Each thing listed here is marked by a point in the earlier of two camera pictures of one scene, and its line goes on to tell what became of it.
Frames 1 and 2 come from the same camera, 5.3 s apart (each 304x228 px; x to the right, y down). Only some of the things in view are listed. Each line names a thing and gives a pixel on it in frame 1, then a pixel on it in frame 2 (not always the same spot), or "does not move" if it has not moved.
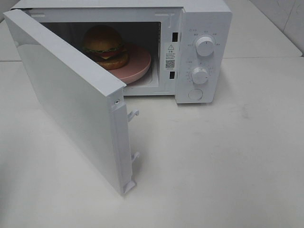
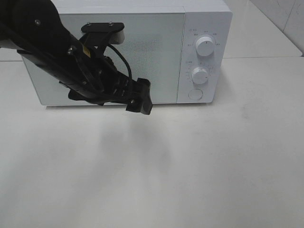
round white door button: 195,94 does not move
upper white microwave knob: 204,46 does not move
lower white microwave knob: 200,75 does not move
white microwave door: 87,95 -> 152,45
